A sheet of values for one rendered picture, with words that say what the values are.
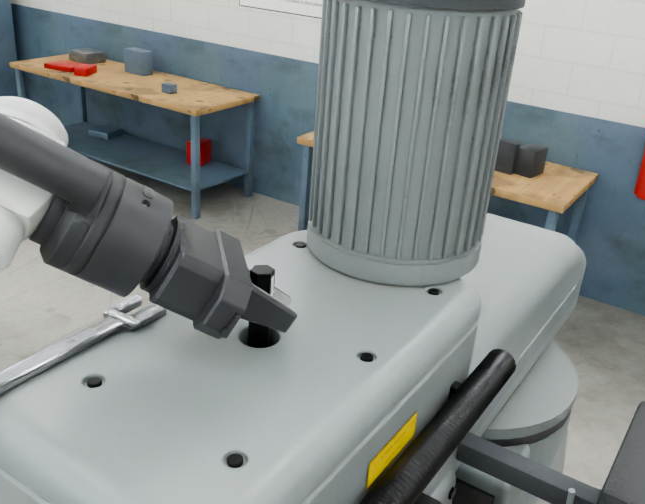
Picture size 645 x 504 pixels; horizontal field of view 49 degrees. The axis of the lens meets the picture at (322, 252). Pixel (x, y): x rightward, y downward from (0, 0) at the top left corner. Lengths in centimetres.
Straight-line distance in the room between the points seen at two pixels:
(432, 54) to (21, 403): 45
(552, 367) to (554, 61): 370
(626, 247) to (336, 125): 435
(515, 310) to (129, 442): 66
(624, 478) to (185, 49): 593
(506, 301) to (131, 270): 63
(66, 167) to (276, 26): 534
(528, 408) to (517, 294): 20
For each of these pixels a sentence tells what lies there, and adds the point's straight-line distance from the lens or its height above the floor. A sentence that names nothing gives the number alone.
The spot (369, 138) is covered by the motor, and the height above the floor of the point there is 204.
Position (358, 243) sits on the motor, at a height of 193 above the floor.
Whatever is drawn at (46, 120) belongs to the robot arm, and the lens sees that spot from 58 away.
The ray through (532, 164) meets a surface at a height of 97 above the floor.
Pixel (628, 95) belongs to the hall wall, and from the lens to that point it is 478.
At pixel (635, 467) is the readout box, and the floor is 172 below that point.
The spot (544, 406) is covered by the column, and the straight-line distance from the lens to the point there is 120.
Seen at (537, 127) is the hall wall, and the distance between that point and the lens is 494.
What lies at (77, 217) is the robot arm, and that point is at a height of 203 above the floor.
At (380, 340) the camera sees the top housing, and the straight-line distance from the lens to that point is 65.
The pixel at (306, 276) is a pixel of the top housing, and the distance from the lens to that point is 75.
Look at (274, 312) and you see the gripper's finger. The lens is 62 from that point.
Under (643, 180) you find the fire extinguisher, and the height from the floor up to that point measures 92.
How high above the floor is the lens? 224
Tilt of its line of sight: 25 degrees down
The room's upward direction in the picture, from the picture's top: 4 degrees clockwise
